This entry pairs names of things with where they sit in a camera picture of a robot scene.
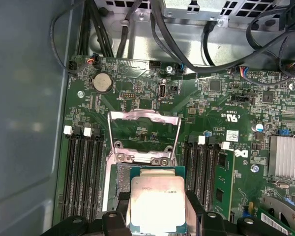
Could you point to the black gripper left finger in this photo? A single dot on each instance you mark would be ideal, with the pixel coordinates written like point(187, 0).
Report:
point(113, 223)

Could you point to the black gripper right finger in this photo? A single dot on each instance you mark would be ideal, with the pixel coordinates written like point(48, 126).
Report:
point(211, 225)

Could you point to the CPU with silver top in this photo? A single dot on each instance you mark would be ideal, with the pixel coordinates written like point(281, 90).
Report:
point(157, 204)

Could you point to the CPU socket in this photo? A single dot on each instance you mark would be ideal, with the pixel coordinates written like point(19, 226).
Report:
point(124, 177)

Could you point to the green RAM stick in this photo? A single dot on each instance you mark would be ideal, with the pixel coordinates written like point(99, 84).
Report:
point(222, 182)

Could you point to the silver finned heatsink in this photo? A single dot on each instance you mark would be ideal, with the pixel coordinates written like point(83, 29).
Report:
point(285, 157)

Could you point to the green motherboard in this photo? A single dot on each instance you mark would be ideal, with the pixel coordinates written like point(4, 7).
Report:
point(204, 110)

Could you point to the internal USB port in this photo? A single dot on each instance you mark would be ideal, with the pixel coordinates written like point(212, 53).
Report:
point(162, 91)

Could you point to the silver coin battery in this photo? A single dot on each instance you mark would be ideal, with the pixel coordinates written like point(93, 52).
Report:
point(102, 82)

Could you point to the black open PC case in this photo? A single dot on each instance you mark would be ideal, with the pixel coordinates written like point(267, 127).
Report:
point(27, 98)

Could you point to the silver metal drive cage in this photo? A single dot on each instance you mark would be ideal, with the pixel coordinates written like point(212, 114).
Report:
point(186, 12)

